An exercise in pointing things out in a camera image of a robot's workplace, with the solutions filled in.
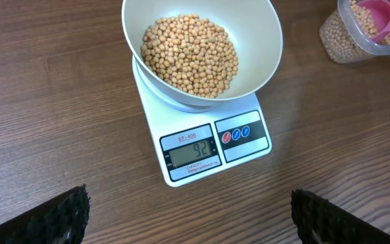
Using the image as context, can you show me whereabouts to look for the white round bowl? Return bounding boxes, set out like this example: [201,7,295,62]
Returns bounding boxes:
[121,0,284,106]

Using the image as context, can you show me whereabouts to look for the clear plastic container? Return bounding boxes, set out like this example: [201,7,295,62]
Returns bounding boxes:
[318,0,390,64]

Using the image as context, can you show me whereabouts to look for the white digital kitchen scale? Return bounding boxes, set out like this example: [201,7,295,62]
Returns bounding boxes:
[132,60,272,187]

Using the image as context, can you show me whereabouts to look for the soybeans in white bowl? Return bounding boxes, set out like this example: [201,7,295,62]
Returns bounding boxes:
[140,14,239,98]

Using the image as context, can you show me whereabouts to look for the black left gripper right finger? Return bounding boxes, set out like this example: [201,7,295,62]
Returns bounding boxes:
[290,189,390,244]

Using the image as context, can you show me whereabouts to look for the pink plastic measuring scoop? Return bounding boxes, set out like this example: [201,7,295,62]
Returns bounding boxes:
[358,0,390,43]

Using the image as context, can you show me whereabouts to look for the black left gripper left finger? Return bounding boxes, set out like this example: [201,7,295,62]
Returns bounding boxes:
[0,184,90,244]

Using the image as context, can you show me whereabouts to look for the pile of soybeans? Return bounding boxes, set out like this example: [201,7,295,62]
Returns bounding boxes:
[319,0,390,64]

